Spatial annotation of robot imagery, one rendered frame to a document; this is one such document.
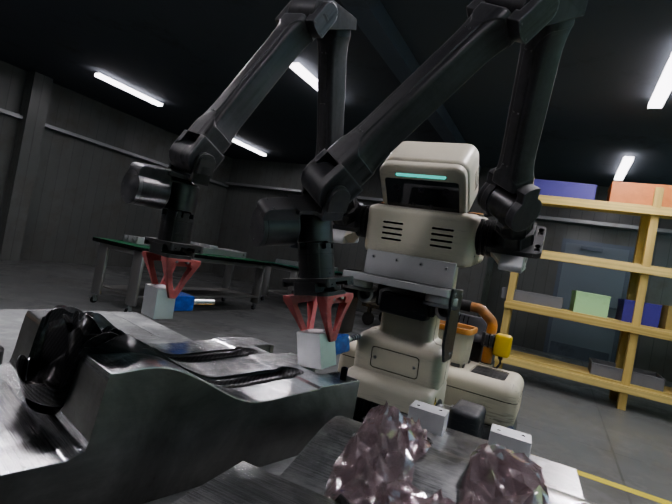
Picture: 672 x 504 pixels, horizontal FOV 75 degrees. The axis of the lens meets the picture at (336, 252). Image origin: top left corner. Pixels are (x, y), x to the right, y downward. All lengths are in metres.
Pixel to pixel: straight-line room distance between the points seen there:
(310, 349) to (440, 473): 0.32
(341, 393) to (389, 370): 0.45
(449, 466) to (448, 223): 0.68
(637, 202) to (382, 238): 4.93
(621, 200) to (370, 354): 4.97
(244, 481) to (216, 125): 0.62
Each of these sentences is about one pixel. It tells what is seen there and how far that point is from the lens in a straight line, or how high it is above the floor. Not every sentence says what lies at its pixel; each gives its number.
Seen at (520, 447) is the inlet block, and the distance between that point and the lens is 0.65.
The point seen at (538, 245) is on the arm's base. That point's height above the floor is 1.17.
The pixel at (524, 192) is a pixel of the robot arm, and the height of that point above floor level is 1.25.
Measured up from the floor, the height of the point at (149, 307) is 0.92.
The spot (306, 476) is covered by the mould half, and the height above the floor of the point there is 0.88.
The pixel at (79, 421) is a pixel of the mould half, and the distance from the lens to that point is 0.48.
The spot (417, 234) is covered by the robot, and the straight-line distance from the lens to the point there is 1.07.
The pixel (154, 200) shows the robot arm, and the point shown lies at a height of 1.11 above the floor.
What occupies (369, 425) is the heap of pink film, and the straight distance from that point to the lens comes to 0.45.
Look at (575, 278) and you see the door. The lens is 9.24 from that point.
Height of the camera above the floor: 1.07
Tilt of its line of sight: 1 degrees up
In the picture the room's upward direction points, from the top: 10 degrees clockwise
